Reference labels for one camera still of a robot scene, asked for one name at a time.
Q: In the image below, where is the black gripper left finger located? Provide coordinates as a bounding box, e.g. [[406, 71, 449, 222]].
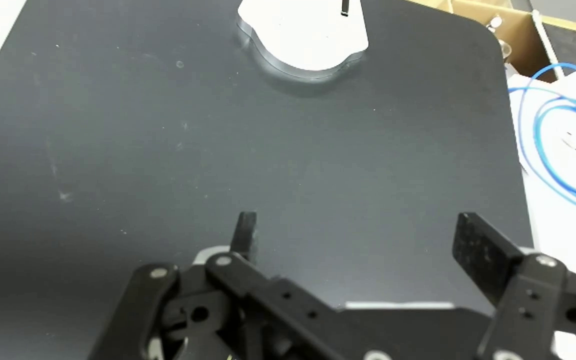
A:
[[100, 210, 396, 360]]

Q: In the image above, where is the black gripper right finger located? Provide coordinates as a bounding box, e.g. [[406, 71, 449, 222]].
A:
[[449, 210, 576, 360]]

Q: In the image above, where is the brown cardboard box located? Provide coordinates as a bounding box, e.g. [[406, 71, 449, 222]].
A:
[[408, 0, 576, 77]]

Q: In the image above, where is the silver metal mounting plate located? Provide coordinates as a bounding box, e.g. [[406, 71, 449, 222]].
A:
[[234, 0, 372, 89]]

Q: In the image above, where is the blue coiled cable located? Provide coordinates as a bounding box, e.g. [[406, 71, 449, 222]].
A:
[[510, 62, 576, 217]]

